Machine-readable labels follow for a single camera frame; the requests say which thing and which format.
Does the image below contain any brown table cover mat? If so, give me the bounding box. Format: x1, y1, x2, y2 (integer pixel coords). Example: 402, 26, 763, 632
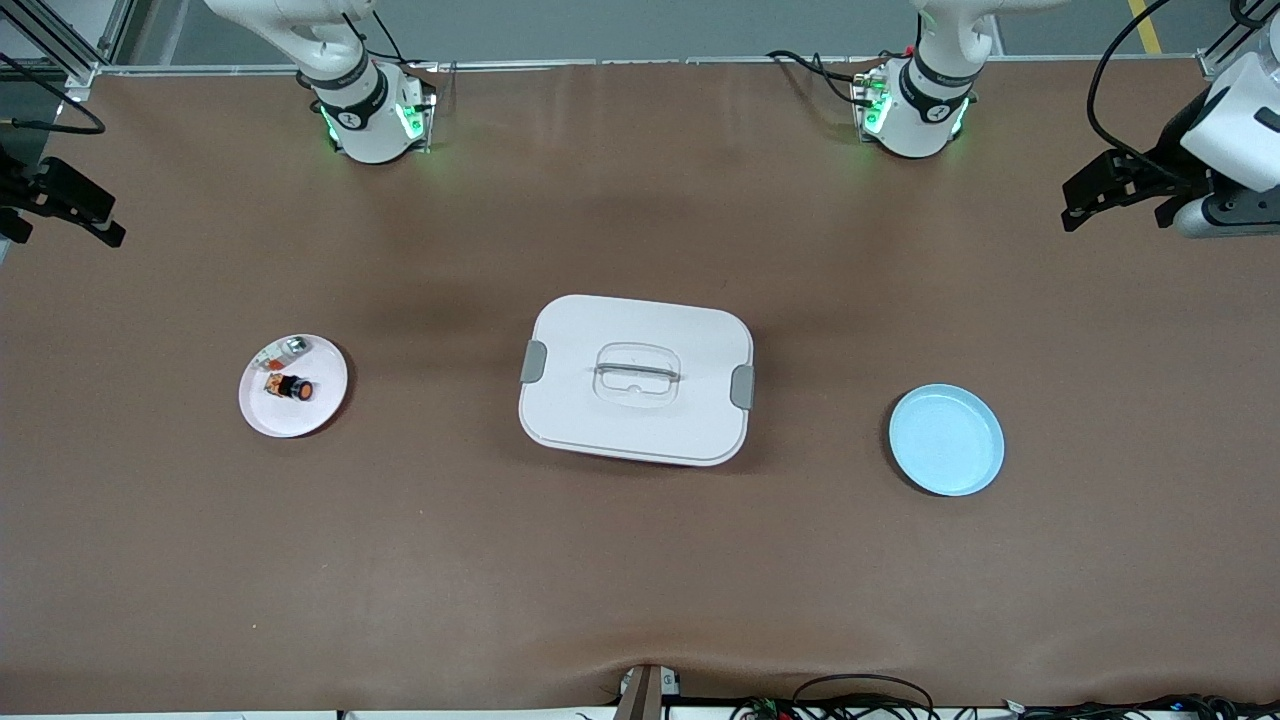
0, 60, 1280, 715

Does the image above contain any silver table edge rail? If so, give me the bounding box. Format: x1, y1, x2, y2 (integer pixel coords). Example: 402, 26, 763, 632
95, 55, 1206, 74

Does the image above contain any green push button switch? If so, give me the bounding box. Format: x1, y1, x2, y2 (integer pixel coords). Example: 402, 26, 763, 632
256, 337, 313, 371

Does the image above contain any white lidded storage box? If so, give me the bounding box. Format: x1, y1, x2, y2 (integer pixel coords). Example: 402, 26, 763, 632
518, 294, 756, 468

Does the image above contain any brown camera mount bracket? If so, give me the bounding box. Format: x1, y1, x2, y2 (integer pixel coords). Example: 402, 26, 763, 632
618, 663, 683, 720

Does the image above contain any light blue round plate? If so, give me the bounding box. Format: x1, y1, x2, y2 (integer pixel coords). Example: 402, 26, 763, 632
888, 384, 1006, 498

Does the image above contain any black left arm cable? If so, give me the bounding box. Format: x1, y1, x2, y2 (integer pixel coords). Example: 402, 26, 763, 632
1088, 0, 1201, 179

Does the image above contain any grey box lid handle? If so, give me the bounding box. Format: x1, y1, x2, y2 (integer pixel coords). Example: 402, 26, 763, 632
593, 362, 683, 386

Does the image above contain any pink round plate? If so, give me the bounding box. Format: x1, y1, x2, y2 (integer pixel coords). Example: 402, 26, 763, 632
238, 334, 350, 439

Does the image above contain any aluminium frame post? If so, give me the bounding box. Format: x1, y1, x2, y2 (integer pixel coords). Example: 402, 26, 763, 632
1195, 0, 1280, 81
0, 0, 136, 96

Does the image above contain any black cable bundle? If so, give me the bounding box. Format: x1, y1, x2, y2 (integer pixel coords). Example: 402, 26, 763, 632
1000, 693, 1280, 720

